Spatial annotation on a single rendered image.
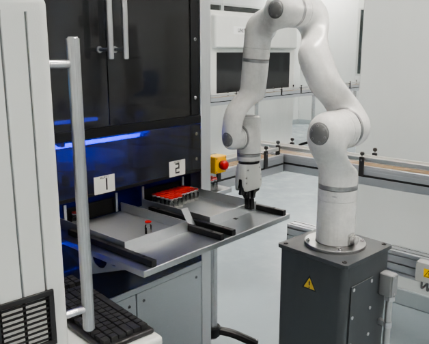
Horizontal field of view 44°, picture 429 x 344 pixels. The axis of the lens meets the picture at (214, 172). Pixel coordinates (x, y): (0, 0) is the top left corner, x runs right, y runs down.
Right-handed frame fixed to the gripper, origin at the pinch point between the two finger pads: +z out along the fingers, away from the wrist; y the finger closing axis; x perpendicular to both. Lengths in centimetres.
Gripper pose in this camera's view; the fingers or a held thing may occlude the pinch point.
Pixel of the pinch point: (249, 203)
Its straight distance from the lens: 191.3
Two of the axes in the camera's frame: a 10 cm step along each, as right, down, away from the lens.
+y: -6.7, 1.6, -7.3
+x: 7.5, 1.2, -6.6
